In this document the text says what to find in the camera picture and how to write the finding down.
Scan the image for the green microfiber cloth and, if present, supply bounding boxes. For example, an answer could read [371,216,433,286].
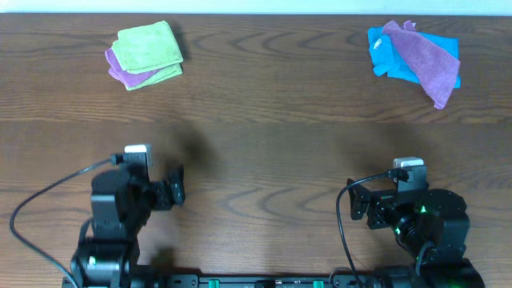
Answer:
[111,21,183,74]

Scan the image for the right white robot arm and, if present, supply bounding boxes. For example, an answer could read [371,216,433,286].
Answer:
[347,178,485,288]

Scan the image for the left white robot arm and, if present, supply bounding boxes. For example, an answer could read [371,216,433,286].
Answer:
[71,164,186,287]

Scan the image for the folded green cloth under purple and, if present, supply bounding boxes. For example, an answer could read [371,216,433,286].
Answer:
[125,64,182,91]

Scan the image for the purple cloth on blue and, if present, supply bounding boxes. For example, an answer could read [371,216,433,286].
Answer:
[382,21,460,110]

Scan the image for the right black camera cable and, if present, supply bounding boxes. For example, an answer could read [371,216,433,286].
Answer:
[334,170,401,288]

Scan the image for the black camera cable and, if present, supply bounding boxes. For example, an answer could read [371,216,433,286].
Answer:
[8,158,115,288]
[334,170,401,288]

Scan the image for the left black camera cable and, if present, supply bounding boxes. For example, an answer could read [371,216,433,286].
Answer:
[8,158,115,288]

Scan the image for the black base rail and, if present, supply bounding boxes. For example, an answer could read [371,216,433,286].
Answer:
[131,266,487,288]

